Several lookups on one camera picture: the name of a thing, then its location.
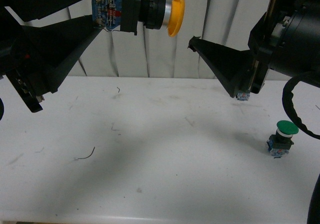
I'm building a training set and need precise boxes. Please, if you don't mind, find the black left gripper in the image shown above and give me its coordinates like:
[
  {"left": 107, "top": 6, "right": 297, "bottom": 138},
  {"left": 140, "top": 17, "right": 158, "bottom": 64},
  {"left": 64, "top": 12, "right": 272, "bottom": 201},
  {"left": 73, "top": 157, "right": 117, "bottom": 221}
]
[{"left": 0, "top": 0, "right": 112, "bottom": 114}]

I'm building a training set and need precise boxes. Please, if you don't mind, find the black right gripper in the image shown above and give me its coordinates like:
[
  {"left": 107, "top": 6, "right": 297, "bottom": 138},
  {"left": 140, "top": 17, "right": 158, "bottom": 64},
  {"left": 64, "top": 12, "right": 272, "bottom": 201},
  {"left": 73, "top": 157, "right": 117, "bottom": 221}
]
[{"left": 188, "top": 8, "right": 293, "bottom": 98}]

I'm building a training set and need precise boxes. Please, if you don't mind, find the yellow push button switch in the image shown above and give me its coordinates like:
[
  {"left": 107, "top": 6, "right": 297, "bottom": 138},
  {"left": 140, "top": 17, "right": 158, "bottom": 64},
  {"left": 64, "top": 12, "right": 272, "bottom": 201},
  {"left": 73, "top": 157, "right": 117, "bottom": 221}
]
[{"left": 91, "top": 0, "right": 186, "bottom": 37}]

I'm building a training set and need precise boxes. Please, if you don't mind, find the grey-white curtain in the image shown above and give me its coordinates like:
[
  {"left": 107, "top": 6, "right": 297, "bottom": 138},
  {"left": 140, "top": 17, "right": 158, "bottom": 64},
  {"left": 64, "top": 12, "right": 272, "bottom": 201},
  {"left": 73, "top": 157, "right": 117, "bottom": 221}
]
[{"left": 17, "top": 0, "right": 269, "bottom": 79}]

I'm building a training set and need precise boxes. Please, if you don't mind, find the red push button switch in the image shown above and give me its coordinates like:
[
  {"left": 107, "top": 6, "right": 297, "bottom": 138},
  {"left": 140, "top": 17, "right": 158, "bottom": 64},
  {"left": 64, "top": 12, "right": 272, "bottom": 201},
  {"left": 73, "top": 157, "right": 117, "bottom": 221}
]
[{"left": 236, "top": 92, "right": 251, "bottom": 101}]

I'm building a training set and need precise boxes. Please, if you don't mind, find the green push button switch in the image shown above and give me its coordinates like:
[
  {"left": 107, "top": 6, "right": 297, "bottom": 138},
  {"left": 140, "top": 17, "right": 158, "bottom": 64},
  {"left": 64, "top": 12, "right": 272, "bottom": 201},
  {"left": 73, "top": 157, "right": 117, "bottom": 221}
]
[{"left": 266, "top": 120, "right": 299, "bottom": 158}]

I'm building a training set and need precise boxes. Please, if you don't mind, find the thin dark wire piece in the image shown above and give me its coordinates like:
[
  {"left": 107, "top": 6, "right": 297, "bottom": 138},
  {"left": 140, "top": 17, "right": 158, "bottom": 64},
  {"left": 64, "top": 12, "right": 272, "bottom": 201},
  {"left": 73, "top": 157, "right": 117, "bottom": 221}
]
[{"left": 73, "top": 147, "right": 96, "bottom": 162}]

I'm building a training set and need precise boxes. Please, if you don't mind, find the black sleeved cable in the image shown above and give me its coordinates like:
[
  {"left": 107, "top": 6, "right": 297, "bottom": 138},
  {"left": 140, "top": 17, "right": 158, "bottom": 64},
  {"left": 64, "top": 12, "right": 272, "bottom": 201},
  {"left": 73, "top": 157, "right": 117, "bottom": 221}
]
[{"left": 282, "top": 71, "right": 320, "bottom": 224}]

